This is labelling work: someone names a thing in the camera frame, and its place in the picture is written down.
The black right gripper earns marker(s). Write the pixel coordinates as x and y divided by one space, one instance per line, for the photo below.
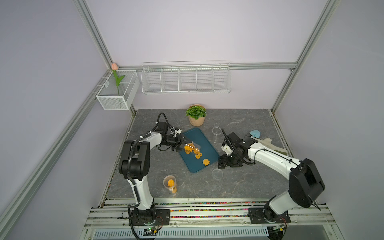
225 163

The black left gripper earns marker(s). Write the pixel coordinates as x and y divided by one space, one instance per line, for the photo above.
179 140

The clear cookie jar back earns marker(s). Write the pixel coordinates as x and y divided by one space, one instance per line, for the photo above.
196 149

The clear cookie jar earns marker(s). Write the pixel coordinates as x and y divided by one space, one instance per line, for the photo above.
196 149
217 132
170 183

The clear jar lid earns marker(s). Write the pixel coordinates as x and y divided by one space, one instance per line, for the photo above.
218 146
217 174

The clear cookie jar front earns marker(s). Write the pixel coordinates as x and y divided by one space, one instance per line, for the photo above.
170 183

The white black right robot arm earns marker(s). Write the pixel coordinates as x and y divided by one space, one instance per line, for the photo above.
305 181

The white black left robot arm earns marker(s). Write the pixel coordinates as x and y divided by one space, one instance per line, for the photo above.
134 164

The orange heart shaped cookie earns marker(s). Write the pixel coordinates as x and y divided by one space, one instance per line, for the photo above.
188 149

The teal plastic tray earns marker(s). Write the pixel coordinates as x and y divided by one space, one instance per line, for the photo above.
206 148

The orange flower shaped cookie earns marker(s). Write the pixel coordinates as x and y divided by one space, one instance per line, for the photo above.
206 162

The green plant in pot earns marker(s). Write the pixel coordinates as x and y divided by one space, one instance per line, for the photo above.
196 115

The light blue garden trowel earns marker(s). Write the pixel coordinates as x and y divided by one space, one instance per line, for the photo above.
255 134

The beige gardening glove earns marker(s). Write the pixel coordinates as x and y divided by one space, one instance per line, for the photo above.
267 142

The pink artificial tulip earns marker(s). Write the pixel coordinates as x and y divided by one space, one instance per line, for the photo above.
118 78

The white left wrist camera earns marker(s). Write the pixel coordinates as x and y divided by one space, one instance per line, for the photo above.
175 131

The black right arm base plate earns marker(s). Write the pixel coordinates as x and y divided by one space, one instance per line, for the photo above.
262 216

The white wire wall shelf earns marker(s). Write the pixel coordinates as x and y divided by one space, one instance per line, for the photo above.
186 77

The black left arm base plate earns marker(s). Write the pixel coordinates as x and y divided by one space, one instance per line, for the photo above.
151 217

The white mesh wall basket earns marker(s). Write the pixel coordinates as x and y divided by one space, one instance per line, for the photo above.
108 94

